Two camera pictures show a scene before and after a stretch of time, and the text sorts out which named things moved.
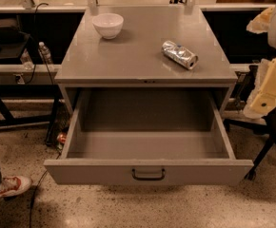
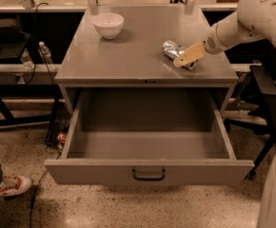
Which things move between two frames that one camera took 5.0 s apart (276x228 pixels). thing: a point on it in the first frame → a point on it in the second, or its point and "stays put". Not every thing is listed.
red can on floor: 62,138 stays put
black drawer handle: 147,179 stays put
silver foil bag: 180,55 stays put
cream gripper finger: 272,85 → 211,43
